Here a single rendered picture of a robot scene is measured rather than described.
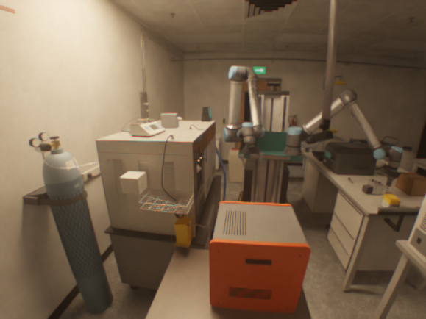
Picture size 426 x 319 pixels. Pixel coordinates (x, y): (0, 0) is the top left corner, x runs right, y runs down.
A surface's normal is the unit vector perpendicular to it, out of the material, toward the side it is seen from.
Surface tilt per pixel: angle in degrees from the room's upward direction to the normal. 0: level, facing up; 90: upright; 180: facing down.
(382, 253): 90
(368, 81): 90
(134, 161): 90
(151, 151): 90
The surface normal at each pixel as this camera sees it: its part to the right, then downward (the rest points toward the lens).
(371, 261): -0.13, 0.29
